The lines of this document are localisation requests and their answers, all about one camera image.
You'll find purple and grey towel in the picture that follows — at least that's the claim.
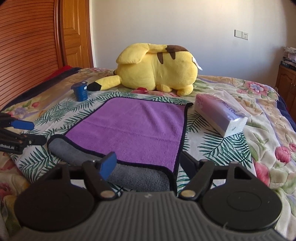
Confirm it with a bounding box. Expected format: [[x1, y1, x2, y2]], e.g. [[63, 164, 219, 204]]
[[48, 97, 191, 192]]

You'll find palm leaf print cloth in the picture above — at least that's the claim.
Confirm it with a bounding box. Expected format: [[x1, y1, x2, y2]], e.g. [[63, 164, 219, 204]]
[[12, 91, 254, 191]]

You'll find pink tissue pack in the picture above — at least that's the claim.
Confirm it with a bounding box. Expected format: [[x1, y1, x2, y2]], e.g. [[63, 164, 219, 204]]
[[194, 90, 251, 138]]

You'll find red and navy blanket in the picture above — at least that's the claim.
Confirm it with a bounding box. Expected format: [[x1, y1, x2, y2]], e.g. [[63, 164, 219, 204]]
[[1, 65, 81, 110]]

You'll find floral bed quilt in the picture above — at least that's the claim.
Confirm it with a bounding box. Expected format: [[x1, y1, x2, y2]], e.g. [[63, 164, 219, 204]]
[[0, 67, 296, 241]]

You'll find wooden louvered wardrobe door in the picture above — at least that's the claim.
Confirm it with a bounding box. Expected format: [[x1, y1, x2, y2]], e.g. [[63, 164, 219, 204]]
[[1, 1, 65, 107]]

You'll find yellow Pikachu plush toy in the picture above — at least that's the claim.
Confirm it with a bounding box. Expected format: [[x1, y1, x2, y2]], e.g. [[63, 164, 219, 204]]
[[87, 43, 202, 96]]

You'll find wooden side cabinet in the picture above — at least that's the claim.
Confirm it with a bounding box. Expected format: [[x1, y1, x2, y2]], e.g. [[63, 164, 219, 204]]
[[275, 64, 295, 121]]

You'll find wooden panel door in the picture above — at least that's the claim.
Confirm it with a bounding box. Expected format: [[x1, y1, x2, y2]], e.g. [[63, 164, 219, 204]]
[[59, 0, 93, 68]]

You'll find stack of folded items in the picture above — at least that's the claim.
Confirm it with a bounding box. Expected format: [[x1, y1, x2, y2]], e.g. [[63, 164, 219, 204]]
[[280, 47, 296, 70]]

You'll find white wall switch plate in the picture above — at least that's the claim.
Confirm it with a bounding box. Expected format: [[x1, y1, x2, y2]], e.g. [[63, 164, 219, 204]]
[[234, 30, 249, 40]]

